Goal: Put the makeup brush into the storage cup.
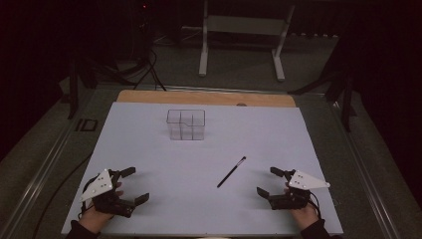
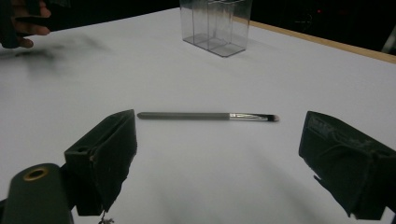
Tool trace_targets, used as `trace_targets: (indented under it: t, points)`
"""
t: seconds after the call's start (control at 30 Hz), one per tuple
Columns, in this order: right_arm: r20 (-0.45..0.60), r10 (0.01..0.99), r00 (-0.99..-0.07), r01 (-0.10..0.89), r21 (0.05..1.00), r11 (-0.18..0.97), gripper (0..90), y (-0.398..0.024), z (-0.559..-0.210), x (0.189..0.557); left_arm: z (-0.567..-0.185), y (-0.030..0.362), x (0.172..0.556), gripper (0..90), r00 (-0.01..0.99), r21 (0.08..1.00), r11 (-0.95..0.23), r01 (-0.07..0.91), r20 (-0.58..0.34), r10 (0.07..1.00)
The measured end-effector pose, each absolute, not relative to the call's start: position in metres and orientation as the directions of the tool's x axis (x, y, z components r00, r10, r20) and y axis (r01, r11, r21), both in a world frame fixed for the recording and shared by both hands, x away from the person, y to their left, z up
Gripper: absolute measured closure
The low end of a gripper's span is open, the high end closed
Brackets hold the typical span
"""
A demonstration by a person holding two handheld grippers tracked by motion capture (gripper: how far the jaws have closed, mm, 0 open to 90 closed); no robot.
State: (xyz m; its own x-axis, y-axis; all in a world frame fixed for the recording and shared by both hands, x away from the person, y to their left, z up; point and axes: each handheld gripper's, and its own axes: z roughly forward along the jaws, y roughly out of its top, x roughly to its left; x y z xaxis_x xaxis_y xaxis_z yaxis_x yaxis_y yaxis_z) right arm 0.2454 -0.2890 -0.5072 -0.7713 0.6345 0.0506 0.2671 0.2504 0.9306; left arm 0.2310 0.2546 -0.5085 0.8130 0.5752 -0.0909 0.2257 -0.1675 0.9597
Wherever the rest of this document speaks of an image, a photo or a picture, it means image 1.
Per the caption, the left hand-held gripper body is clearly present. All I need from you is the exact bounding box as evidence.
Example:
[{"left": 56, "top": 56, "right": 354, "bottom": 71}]
[{"left": 79, "top": 168, "right": 137, "bottom": 219}]

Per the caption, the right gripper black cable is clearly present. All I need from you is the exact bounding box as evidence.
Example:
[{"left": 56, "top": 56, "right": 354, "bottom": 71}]
[{"left": 309, "top": 190, "right": 323, "bottom": 221}]

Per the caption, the white table sheet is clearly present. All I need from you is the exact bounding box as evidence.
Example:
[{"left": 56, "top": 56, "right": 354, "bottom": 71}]
[{"left": 61, "top": 102, "right": 344, "bottom": 237}]

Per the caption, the bundle of black cables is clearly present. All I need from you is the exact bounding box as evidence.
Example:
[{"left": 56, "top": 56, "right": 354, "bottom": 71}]
[{"left": 105, "top": 46, "right": 167, "bottom": 92}]

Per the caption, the wooden table board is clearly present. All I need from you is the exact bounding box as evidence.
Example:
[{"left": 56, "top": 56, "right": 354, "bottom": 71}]
[{"left": 116, "top": 89, "right": 297, "bottom": 109}]

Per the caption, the black tripod stand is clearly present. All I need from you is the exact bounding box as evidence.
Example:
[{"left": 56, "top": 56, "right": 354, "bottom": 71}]
[
  {"left": 59, "top": 56, "right": 101, "bottom": 120},
  {"left": 288, "top": 33, "right": 358, "bottom": 133}
]

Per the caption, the person's right hand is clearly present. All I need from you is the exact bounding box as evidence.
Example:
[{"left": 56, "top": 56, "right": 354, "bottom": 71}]
[{"left": 284, "top": 181, "right": 320, "bottom": 231}]

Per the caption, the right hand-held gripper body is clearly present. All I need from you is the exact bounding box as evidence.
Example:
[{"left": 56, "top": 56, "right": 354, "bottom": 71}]
[{"left": 268, "top": 168, "right": 331, "bottom": 211}]

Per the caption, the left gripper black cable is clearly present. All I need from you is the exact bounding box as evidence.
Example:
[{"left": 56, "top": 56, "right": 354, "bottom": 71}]
[{"left": 78, "top": 176, "right": 98, "bottom": 220}]

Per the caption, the black floor cable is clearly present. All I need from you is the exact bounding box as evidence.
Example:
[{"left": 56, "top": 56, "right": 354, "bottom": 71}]
[{"left": 31, "top": 153, "right": 93, "bottom": 239}]

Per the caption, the person's left hand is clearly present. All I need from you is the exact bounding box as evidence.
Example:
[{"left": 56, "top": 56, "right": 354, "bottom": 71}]
[{"left": 78, "top": 180, "right": 124, "bottom": 235}]

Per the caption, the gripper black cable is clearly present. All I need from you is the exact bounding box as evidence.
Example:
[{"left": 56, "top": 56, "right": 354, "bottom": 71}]
[
  {"left": 309, "top": 190, "right": 323, "bottom": 221},
  {"left": 78, "top": 176, "right": 98, "bottom": 220}
]

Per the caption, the metal floor rail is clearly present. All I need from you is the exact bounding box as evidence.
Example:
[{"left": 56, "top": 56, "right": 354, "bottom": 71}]
[
  {"left": 326, "top": 94, "right": 402, "bottom": 239},
  {"left": 0, "top": 87, "right": 101, "bottom": 239}
]

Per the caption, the clear plastic compartment box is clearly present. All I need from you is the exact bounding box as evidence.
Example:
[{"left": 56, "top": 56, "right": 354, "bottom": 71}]
[{"left": 165, "top": 109, "right": 206, "bottom": 141}]

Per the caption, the dark equipment with red light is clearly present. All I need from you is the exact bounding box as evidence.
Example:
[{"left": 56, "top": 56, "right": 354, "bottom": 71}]
[{"left": 131, "top": 0, "right": 157, "bottom": 63}]

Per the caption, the white metal stand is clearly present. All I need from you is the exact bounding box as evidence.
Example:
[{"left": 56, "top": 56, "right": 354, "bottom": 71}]
[{"left": 198, "top": 0, "right": 297, "bottom": 83}]

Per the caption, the black pen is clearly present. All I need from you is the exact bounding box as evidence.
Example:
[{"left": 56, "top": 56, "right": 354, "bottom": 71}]
[{"left": 216, "top": 155, "right": 247, "bottom": 189}]

